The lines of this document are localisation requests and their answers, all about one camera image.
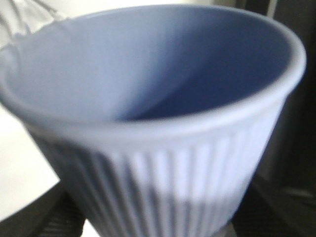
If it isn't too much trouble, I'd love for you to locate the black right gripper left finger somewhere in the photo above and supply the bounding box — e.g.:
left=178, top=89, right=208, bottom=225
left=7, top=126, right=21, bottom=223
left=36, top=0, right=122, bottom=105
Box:
left=0, top=181, right=86, bottom=237

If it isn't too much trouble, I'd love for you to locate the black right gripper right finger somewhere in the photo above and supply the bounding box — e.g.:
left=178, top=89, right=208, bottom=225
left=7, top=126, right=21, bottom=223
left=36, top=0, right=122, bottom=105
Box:
left=231, top=172, right=316, bottom=237

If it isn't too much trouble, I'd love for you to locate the light blue ribbed cup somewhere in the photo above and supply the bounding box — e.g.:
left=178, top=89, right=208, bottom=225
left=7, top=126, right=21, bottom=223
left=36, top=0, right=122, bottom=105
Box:
left=0, top=5, right=306, bottom=237

